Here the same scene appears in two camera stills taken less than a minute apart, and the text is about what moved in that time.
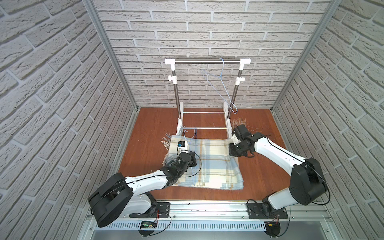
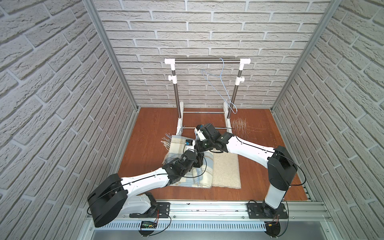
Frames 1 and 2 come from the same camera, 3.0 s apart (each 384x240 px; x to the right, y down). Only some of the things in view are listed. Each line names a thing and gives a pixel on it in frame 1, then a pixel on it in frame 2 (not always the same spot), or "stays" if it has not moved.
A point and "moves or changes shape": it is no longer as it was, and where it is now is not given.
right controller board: x=273 y=228 stays
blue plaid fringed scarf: x=215 y=169 moves or changes shape
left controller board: x=147 y=224 stays
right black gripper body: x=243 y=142 -> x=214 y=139
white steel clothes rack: x=227 y=113 stays
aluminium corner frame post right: x=331 y=8 stays
